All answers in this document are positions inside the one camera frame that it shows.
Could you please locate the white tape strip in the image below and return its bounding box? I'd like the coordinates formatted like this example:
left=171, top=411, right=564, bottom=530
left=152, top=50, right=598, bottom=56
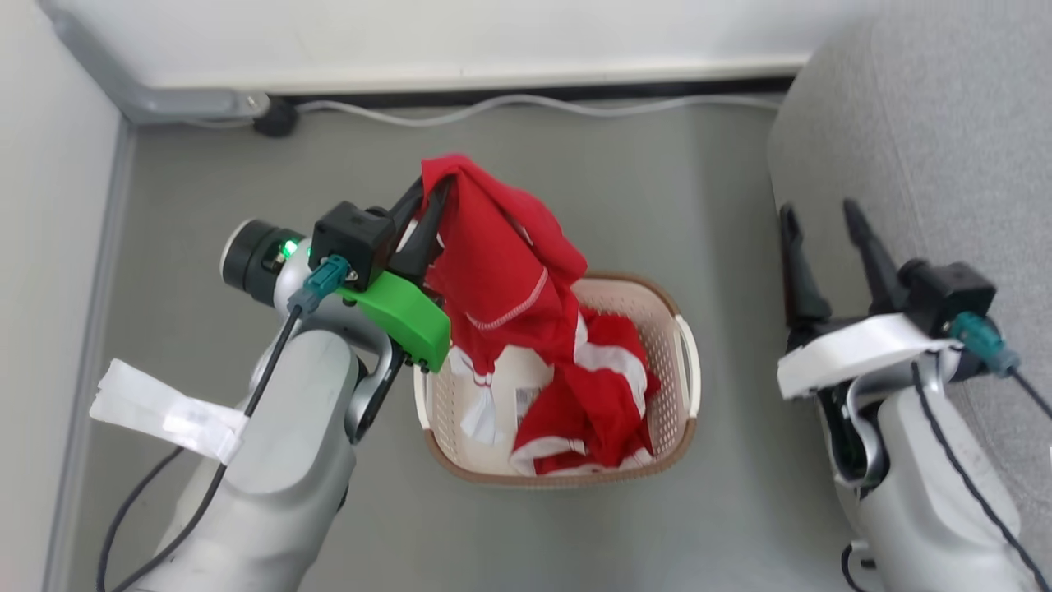
left=89, top=358, right=248, bottom=466

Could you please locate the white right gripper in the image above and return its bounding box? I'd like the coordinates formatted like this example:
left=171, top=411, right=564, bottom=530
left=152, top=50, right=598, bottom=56
left=776, top=198, right=962, bottom=401

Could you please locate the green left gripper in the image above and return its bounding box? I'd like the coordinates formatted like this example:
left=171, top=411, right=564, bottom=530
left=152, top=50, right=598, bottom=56
left=335, top=177, right=452, bottom=373

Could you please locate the red and white garment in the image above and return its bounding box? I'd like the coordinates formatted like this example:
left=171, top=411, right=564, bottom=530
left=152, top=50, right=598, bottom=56
left=448, top=304, right=663, bottom=478

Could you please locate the plain red garment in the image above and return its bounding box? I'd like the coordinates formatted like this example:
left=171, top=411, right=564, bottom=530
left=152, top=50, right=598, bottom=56
left=420, top=153, right=589, bottom=376

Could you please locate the grey cable conduit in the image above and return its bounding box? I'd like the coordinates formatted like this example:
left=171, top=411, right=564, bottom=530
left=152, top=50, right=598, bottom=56
left=37, top=0, right=273, bottom=126

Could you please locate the thin black teal-plug cable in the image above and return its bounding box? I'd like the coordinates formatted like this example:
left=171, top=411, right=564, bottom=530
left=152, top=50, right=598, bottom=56
left=111, top=255, right=352, bottom=592
left=948, top=312, right=1052, bottom=422

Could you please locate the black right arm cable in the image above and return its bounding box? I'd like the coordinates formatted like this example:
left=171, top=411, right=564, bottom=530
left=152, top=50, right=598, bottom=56
left=910, top=362, right=1046, bottom=592

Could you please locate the black floor plug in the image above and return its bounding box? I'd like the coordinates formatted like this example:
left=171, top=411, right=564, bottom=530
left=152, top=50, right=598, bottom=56
left=252, top=98, right=299, bottom=139

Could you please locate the grey fabric sofa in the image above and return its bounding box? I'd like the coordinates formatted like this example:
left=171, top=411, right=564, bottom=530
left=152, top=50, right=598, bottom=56
left=768, top=0, right=1052, bottom=539

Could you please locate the white floor cable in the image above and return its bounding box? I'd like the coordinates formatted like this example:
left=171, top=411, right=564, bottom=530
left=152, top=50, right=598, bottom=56
left=185, top=92, right=782, bottom=129

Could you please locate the cream perforated laundry basket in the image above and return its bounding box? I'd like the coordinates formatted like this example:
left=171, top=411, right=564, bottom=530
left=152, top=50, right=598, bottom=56
left=413, top=272, right=702, bottom=491

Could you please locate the white baseboard strip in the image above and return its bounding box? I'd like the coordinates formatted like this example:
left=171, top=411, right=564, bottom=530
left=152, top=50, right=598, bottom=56
left=140, top=53, right=814, bottom=96

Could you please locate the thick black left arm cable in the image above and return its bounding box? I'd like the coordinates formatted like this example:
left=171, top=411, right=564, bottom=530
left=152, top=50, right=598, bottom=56
left=96, top=447, right=187, bottom=592

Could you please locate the thin black teal-plug right cable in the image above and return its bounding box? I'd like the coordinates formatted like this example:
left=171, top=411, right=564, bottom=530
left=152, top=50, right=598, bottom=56
left=948, top=312, right=1052, bottom=422

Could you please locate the thin black teal-plug left cable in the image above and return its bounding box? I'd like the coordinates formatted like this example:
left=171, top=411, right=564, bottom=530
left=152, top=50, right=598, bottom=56
left=111, top=255, right=352, bottom=592

